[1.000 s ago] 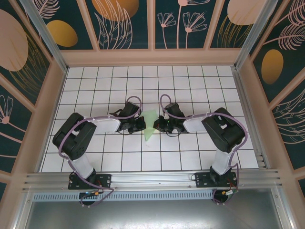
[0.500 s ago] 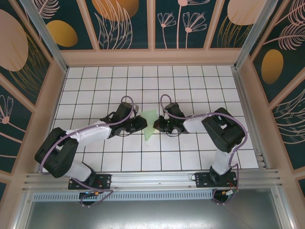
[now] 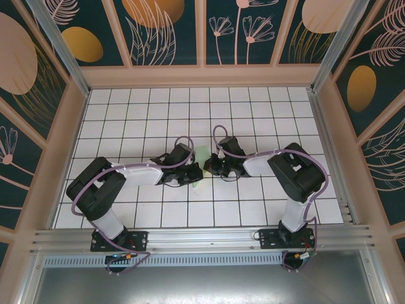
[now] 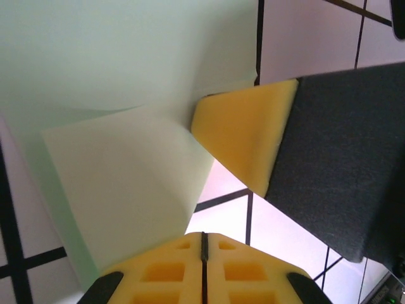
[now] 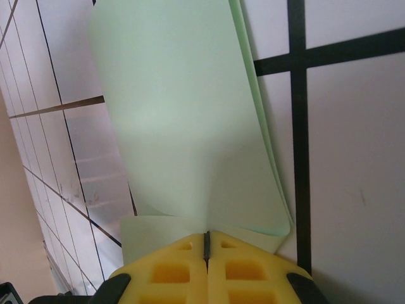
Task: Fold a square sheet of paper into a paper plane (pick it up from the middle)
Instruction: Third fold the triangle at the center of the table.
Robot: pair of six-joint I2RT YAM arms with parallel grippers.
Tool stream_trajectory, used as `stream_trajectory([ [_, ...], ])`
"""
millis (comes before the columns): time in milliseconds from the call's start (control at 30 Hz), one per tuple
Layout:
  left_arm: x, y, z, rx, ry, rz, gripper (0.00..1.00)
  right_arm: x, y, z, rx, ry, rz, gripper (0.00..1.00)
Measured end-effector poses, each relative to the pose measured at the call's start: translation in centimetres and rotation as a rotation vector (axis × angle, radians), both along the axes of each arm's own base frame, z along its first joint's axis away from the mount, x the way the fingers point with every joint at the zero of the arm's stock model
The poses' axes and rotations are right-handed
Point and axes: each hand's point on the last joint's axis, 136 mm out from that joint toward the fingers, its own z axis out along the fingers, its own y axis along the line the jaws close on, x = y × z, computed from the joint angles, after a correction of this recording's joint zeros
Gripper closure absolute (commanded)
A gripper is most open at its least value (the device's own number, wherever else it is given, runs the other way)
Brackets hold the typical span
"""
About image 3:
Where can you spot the small connector board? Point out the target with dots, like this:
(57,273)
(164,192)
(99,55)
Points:
(305,255)
(121,257)

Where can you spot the grey metal sheet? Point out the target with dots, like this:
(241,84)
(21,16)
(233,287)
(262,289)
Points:
(202,285)

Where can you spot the aluminium corner post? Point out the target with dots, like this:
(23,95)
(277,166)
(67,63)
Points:
(63,54)
(341,41)

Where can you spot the aluminium side rail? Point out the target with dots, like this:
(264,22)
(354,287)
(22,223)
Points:
(321,126)

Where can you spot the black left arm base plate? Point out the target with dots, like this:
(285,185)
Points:
(139,239)

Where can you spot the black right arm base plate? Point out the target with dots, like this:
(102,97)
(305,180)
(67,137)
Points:
(269,239)

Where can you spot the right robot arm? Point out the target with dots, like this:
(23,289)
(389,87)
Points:
(297,177)

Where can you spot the light green paper sheet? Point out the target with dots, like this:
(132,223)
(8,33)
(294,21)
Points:
(201,153)

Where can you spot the aluminium mounting rail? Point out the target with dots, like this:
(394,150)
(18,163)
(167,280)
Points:
(202,237)

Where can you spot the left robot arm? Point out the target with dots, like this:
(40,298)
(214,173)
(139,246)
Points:
(91,193)

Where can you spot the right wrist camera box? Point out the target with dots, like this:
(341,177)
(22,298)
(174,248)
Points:
(220,154)

